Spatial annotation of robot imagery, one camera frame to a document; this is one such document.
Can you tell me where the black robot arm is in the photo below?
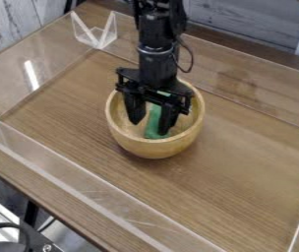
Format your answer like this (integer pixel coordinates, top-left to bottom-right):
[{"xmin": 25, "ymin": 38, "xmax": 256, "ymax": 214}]
[{"xmin": 115, "ymin": 0, "xmax": 194, "ymax": 135}]

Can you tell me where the black cable loop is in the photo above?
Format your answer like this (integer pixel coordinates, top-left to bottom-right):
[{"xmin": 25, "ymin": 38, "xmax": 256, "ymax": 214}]
[{"xmin": 0, "ymin": 221, "xmax": 38, "ymax": 252}]

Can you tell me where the black metal bracket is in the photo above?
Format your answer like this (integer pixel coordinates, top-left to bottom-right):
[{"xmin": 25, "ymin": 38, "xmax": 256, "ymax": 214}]
[{"xmin": 18, "ymin": 221, "xmax": 64, "ymax": 252}]

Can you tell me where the black table leg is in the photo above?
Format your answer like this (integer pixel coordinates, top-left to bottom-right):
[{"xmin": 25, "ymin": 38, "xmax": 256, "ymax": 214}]
[{"xmin": 24, "ymin": 201, "xmax": 38, "ymax": 226}]

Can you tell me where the green rectangular block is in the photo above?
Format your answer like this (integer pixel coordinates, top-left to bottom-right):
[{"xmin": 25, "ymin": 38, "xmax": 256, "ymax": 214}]
[{"xmin": 144, "ymin": 103, "xmax": 171, "ymax": 140}]

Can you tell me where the clear acrylic tray barrier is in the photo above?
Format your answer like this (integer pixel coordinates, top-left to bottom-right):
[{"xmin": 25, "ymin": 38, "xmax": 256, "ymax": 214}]
[{"xmin": 0, "ymin": 6, "xmax": 299, "ymax": 252}]

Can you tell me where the brown wooden bowl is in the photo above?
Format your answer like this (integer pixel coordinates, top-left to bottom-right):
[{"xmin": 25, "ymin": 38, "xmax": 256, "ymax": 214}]
[{"xmin": 105, "ymin": 81, "xmax": 204, "ymax": 159}]

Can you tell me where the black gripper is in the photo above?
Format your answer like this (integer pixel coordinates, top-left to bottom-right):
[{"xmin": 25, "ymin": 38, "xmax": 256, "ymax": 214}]
[{"xmin": 115, "ymin": 67, "xmax": 194, "ymax": 136}]

